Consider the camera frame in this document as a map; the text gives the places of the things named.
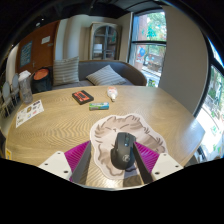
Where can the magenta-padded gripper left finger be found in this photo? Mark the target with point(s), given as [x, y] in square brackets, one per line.
[55, 163]

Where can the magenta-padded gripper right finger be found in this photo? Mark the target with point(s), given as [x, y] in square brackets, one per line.
[166, 165]

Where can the black computer mouse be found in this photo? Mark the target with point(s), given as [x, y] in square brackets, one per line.
[123, 151]

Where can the cat-shaped mouse pad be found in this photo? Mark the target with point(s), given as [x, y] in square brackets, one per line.
[105, 133]

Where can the white sticker sheet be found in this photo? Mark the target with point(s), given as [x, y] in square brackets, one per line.
[29, 113]

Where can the wide curved glass window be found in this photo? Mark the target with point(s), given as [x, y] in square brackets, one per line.
[213, 113]

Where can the black and red flat box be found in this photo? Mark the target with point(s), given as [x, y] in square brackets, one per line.
[82, 97]

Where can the small green pack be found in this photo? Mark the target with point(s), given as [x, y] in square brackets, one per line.
[99, 106]

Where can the dark bag with orange top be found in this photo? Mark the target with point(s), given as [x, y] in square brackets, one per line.
[41, 83]

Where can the group of white chairs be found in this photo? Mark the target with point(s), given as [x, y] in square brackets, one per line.
[8, 96]

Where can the small white tube orange cap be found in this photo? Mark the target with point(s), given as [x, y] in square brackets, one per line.
[112, 92]

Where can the square striped cushion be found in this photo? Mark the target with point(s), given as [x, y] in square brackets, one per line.
[66, 71]

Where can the rectangular striped cushion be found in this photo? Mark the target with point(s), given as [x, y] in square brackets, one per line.
[106, 76]

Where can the grey curved sofa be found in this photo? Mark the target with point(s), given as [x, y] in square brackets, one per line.
[90, 68]

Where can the orange wooden door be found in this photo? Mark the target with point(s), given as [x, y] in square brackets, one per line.
[43, 56]

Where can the blue notice board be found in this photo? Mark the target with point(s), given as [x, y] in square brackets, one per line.
[26, 54]

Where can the dark-framed tall window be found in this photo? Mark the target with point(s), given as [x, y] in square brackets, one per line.
[148, 50]

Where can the white door sign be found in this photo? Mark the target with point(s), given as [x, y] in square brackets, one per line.
[46, 40]

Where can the glass-door arched cabinet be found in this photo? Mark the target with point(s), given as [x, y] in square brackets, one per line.
[105, 41]

